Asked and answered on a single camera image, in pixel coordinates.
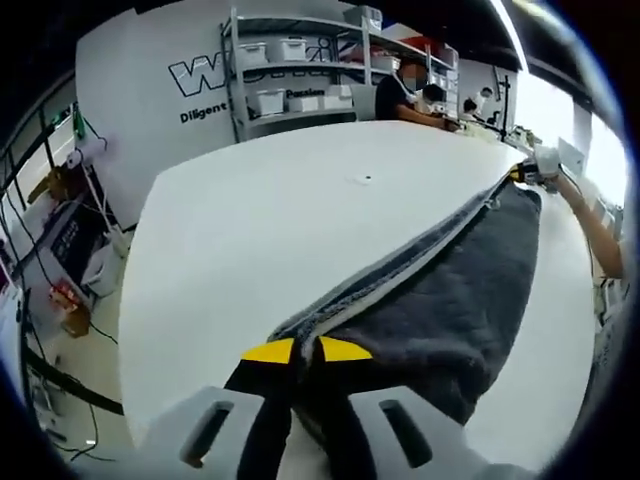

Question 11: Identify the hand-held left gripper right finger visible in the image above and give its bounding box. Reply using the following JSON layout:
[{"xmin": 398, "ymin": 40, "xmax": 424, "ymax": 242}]
[{"xmin": 312, "ymin": 335, "xmax": 527, "ymax": 480}]

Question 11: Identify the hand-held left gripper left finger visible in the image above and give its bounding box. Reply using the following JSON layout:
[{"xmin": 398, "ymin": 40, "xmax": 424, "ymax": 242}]
[{"xmin": 134, "ymin": 337, "xmax": 297, "ymax": 480}]

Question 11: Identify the grey towel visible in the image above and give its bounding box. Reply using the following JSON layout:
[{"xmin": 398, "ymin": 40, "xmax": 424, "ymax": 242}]
[{"xmin": 269, "ymin": 179, "xmax": 545, "ymax": 480}]

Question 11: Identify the long ceiling light strip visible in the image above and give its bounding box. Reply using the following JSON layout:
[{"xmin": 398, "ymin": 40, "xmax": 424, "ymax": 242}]
[{"xmin": 492, "ymin": 0, "xmax": 529, "ymax": 72}]

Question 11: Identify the tricolour flag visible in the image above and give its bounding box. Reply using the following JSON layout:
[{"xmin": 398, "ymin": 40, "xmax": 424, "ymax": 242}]
[{"xmin": 382, "ymin": 19, "xmax": 432, "ymax": 42}]

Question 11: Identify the red printed carton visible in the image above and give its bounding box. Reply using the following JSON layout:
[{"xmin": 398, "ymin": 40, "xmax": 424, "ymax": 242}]
[{"xmin": 48, "ymin": 279, "xmax": 94, "ymax": 339}]

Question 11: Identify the black cabinet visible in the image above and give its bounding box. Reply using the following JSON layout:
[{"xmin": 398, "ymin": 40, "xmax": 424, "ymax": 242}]
[{"xmin": 29, "ymin": 197, "xmax": 122, "ymax": 302}]

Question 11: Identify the grey metal shelving unit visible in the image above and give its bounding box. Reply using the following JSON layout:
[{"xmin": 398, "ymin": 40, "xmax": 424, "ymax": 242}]
[{"xmin": 219, "ymin": 4, "xmax": 462, "ymax": 144}]

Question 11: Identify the group of white storage boxes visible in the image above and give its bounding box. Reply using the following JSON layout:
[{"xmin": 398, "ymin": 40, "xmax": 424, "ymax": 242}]
[{"xmin": 237, "ymin": 7, "xmax": 459, "ymax": 117}]

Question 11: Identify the brown cardboard box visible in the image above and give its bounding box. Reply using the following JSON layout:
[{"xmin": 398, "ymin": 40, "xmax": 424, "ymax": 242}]
[{"xmin": 27, "ymin": 167, "xmax": 74, "ymax": 202}]

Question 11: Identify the lavender roll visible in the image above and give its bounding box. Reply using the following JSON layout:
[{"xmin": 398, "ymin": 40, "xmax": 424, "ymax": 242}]
[{"xmin": 66, "ymin": 142, "xmax": 109, "ymax": 169}]

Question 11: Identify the green hanging item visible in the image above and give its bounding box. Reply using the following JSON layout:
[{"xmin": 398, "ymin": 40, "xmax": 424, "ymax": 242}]
[{"xmin": 72, "ymin": 102, "xmax": 89, "ymax": 139}]

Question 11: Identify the black camera stand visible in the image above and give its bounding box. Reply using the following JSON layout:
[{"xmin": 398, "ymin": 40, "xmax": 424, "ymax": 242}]
[{"xmin": 492, "ymin": 67, "xmax": 519, "ymax": 144}]

